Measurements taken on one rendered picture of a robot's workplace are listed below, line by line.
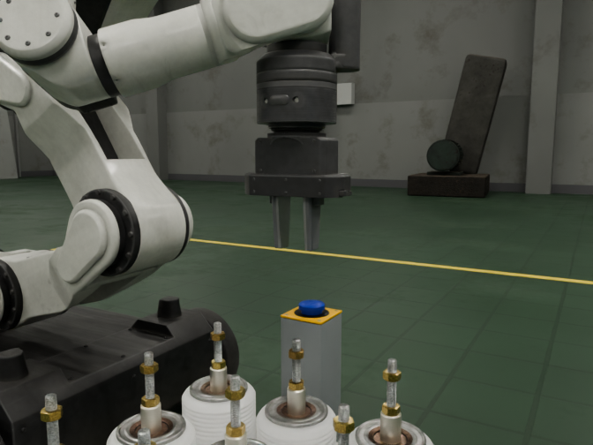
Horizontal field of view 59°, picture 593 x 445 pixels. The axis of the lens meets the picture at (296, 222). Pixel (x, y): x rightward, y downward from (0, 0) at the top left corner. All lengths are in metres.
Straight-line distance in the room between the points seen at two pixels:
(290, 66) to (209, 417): 0.42
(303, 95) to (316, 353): 0.40
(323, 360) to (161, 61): 0.47
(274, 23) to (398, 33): 7.96
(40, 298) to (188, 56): 0.64
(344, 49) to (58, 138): 0.56
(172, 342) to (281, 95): 0.66
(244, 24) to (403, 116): 7.76
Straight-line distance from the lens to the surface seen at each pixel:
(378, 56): 8.54
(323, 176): 0.55
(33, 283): 1.10
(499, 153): 7.93
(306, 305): 0.80
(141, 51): 0.57
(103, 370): 0.99
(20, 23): 0.59
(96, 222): 0.86
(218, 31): 0.56
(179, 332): 1.12
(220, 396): 0.70
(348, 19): 0.60
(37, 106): 0.99
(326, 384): 0.82
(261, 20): 0.55
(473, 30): 8.19
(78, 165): 0.95
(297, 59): 0.56
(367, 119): 8.48
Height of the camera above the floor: 0.56
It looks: 8 degrees down
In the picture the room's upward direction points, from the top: straight up
